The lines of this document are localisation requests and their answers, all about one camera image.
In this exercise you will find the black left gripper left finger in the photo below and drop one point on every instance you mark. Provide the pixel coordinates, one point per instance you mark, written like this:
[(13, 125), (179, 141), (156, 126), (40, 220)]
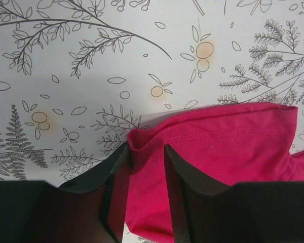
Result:
[(88, 208)]

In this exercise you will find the floral patterned table mat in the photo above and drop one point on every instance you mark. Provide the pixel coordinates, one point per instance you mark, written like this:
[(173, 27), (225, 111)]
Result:
[(76, 77)]

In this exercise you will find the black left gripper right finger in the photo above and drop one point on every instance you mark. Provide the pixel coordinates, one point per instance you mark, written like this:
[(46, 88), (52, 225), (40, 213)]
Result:
[(205, 210)]

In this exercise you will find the red t-shirt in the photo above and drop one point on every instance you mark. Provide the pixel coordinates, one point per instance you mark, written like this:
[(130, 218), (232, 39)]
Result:
[(232, 143)]

